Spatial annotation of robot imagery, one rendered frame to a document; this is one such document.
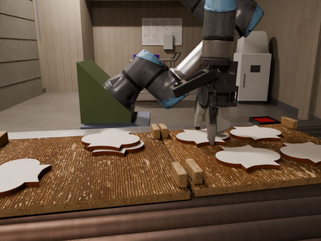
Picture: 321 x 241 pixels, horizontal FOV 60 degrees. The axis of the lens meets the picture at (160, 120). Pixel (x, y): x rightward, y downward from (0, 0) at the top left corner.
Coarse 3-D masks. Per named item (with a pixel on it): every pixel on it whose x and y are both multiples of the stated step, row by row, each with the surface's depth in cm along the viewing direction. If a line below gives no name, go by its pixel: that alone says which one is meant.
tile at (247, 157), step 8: (224, 152) 62; (232, 152) 62; (240, 152) 62; (248, 152) 62; (256, 152) 62; (264, 152) 62; (272, 152) 62; (216, 160) 59; (224, 160) 57; (232, 160) 57; (240, 160) 57; (248, 160) 57; (256, 160) 57; (264, 160) 57; (272, 160) 57; (248, 168) 54; (256, 168) 55; (272, 168) 55
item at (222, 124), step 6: (216, 108) 69; (216, 114) 68; (216, 120) 68; (222, 120) 68; (228, 120) 69; (210, 126) 67; (216, 126) 68; (222, 126) 68; (228, 126) 68; (210, 132) 67; (216, 132) 68; (210, 138) 68
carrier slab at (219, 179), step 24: (168, 144) 69; (192, 144) 69; (240, 144) 69; (264, 144) 69; (216, 168) 56; (240, 168) 56; (264, 168) 56; (288, 168) 56; (312, 168) 56; (216, 192) 49
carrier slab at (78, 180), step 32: (0, 160) 60; (64, 160) 60; (96, 160) 60; (128, 160) 60; (160, 160) 60; (32, 192) 46; (64, 192) 46; (96, 192) 46; (128, 192) 46; (160, 192) 46
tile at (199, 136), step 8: (176, 136) 73; (184, 136) 72; (192, 136) 72; (200, 136) 72; (216, 136) 72; (224, 136) 72; (200, 144) 68; (208, 144) 69; (216, 144) 69; (224, 144) 69
